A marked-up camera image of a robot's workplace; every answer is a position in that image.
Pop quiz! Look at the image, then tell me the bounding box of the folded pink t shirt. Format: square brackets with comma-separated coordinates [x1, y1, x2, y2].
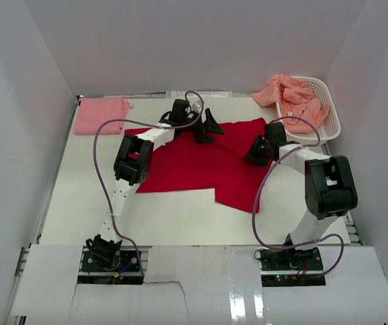
[74, 97, 130, 135]

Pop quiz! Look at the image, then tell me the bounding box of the salmon t shirt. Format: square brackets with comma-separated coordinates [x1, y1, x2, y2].
[251, 74, 330, 129]

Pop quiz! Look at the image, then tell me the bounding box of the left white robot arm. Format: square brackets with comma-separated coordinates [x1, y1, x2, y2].
[86, 97, 225, 271]

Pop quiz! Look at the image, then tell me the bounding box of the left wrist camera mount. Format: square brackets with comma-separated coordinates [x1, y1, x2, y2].
[190, 100, 202, 114]

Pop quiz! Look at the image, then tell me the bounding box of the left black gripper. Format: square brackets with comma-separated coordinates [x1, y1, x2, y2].
[181, 109, 224, 144]

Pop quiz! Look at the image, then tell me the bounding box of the white plastic basket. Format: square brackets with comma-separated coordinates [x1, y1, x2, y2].
[285, 76, 341, 145]

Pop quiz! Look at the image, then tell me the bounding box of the purple cable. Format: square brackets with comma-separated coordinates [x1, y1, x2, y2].
[93, 90, 204, 276]
[251, 116, 345, 279]

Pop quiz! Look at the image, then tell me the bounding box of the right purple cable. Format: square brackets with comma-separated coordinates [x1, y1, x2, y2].
[251, 116, 345, 279]

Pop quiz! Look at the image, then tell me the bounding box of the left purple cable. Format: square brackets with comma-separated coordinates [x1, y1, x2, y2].
[93, 90, 204, 276]

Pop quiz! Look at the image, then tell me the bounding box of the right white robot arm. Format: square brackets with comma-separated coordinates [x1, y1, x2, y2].
[245, 122, 358, 270]

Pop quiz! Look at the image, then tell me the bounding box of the red t shirt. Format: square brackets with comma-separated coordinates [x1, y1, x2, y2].
[137, 118, 271, 213]

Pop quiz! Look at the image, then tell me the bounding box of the white paper sheet rear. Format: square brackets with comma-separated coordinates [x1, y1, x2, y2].
[166, 91, 232, 98]

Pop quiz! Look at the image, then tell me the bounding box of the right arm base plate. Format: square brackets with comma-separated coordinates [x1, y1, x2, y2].
[254, 248, 326, 288]

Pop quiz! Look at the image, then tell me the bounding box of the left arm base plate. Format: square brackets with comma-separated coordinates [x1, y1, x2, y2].
[77, 248, 144, 285]

